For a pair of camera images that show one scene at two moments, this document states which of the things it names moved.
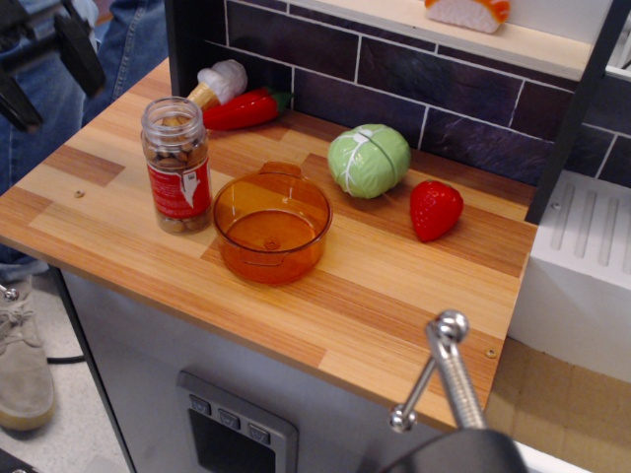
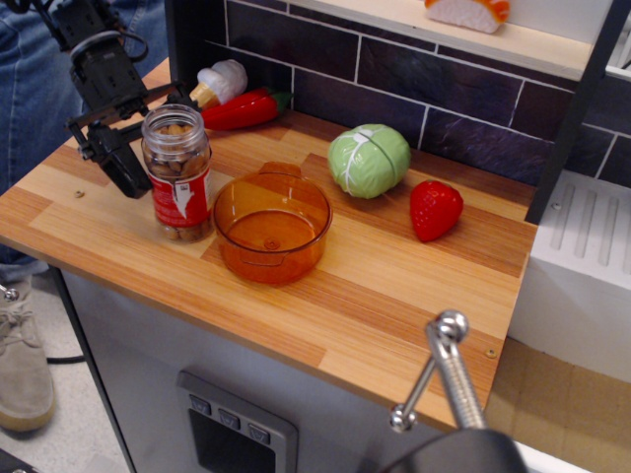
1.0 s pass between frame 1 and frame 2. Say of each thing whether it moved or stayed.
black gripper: moved
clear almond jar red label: stayed
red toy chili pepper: stayed
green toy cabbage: stayed
